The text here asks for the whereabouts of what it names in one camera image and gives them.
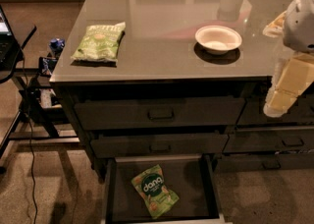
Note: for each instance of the white paper bowl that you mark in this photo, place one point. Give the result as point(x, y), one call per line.
point(218, 40)

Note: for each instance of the blue can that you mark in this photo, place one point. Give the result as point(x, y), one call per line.
point(56, 46)

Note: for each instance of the green dang rice chip bag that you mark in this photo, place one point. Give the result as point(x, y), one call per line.
point(158, 198)

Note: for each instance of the middle left drawer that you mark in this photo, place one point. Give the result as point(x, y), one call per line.
point(172, 144)

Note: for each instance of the bottom right drawer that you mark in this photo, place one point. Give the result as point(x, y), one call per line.
point(243, 163)

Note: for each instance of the middle right drawer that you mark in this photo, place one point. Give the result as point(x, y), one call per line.
point(270, 140)

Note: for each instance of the green jalapeno chip bag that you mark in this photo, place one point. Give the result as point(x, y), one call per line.
point(100, 43)

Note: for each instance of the open bottom drawer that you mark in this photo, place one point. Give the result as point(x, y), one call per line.
point(189, 176)

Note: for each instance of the black phone with screen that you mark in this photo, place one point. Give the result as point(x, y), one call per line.
point(47, 66)

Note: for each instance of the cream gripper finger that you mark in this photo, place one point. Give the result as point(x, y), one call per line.
point(275, 27)
point(291, 78)

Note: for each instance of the dark cabinet frame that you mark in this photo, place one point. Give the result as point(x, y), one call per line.
point(250, 117)

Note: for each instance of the top left drawer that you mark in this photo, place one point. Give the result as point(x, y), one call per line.
point(158, 113)

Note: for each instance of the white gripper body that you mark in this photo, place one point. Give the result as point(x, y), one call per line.
point(300, 27)

